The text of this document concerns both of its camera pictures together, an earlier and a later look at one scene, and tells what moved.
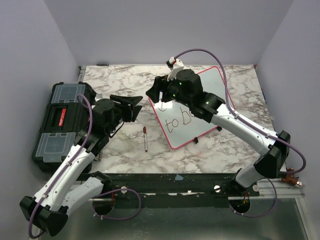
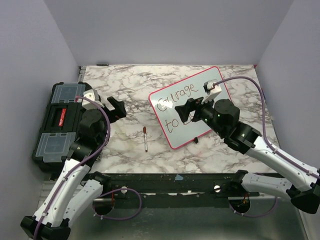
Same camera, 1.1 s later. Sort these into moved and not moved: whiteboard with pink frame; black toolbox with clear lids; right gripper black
Moved: right gripper black
Not moved: whiteboard with pink frame; black toolbox with clear lids
